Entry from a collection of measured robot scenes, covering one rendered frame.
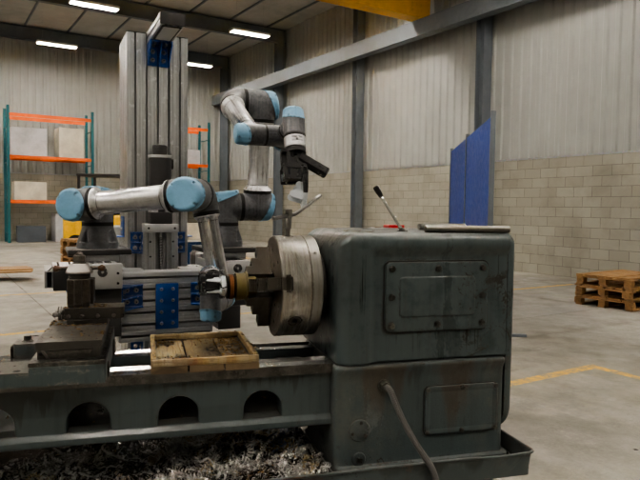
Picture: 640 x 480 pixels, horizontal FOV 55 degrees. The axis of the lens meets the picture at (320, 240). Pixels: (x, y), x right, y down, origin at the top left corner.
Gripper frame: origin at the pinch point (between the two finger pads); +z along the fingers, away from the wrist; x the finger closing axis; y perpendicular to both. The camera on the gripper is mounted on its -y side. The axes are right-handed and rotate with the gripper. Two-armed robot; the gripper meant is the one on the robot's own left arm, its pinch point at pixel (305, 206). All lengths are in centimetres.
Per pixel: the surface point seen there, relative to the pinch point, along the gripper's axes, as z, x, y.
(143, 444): 72, -33, 51
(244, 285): 27.4, 4.2, 21.7
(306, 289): 31.1, 15.0, 5.2
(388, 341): 47, 14, -19
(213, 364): 51, 10, 32
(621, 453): 99, -117, -201
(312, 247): 17.7, 12.9, 1.7
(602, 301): -56, -527, -551
